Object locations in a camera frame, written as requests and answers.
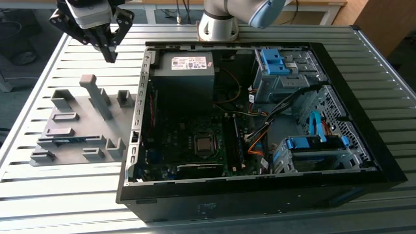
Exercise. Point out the green motherboard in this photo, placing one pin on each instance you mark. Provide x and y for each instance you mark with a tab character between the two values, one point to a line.
175	136

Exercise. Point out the grey metal drive cage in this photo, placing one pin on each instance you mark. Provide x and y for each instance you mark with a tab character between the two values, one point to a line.
324	153
285	85

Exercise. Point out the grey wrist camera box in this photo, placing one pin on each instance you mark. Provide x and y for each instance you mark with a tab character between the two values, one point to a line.
91	14

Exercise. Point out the grey power supply unit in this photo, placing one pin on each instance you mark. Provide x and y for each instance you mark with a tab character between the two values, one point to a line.
181	85

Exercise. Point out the blue disk carrier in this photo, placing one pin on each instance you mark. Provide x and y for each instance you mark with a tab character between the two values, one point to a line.
275	61

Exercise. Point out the white-framed wooden desk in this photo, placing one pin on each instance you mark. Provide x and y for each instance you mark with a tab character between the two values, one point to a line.
332	14

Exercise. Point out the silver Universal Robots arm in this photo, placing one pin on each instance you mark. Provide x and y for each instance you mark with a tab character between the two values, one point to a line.
217	26

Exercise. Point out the hard disk in blue carrier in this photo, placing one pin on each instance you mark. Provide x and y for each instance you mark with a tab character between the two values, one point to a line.
301	143

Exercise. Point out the black PC case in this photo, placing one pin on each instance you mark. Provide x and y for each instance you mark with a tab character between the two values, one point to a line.
227	202

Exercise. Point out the wooden cabinet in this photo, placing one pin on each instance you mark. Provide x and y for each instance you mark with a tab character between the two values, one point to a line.
383	24

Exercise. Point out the grey parts rack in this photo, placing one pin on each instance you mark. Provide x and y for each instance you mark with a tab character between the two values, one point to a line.
81	122

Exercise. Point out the silver CPU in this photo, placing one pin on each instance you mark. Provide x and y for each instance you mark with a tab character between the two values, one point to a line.
204	144

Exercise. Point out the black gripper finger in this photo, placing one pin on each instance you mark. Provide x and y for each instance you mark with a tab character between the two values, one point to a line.
124	19
68	26

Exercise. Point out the black RAM slot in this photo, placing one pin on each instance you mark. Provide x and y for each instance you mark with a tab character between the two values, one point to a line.
228	141

